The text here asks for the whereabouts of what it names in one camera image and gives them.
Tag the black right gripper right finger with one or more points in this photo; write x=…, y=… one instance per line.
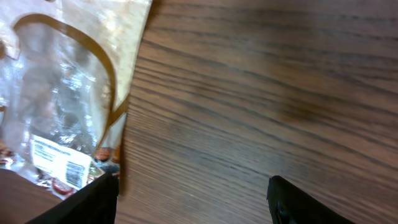
x=289, y=204

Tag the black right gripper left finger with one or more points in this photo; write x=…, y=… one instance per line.
x=94, y=204

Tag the brown clear snack bag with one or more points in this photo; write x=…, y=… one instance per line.
x=66, y=72

